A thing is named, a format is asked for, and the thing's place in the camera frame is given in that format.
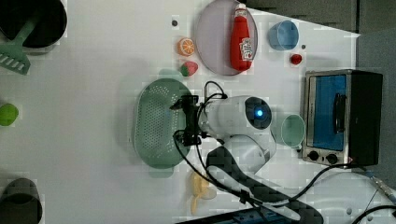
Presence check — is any green oval strainer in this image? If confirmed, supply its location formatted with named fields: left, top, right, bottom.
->
left=133, top=69, right=191, bottom=178

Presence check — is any green spatula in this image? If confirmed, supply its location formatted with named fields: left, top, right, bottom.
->
left=0, top=17, right=38, bottom=75

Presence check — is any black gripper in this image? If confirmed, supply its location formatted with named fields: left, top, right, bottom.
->
left=170, top=95, right=202, bottom=147

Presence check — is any black cylinder cup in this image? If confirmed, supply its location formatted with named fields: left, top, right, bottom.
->
left=0, top=178, right=43, bottom=224

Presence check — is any black utensil holder cup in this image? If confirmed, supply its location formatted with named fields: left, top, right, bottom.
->
left=0, top=0, right=67, bottom=49

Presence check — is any green round toy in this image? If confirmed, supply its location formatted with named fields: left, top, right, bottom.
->
left=0, top=104, right=19, bottom=126

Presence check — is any orange slice toy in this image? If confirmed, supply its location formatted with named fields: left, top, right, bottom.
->
left=177, top=37, right=195, bottom=57

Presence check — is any red ketchup bottle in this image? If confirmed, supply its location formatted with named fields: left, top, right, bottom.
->
left=230, top=4, right=253, bottom=72

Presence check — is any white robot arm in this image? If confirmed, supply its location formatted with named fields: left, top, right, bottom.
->
left=170, top=93, right=324, bottom=224

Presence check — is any blue cup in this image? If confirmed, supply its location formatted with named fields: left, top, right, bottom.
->
left=268, top=21, right=299, bottom=50

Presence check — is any green mug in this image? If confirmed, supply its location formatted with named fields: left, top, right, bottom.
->
left=271, top=113, right=305, bottom=149

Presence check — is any blue black base rail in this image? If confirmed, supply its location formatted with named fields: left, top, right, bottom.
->
left=177, top=207, right=301, bottom=224

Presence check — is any black toaster oven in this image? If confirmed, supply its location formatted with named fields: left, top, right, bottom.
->
left=302, top=69, right=383, bottom=166

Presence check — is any peeled banana toy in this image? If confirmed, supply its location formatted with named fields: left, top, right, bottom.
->
left=190, top=172, right=217, bottom=215

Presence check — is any grey round plate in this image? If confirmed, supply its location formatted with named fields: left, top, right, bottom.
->
left=195, top=0, right=258, bottom=76

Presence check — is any small red toy fruit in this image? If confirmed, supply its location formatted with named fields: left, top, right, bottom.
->
left=290, top=54, right=303, bottom=65

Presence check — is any strawberry toy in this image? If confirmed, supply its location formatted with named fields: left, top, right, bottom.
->
left=180, top=61, right=198, bottom=77

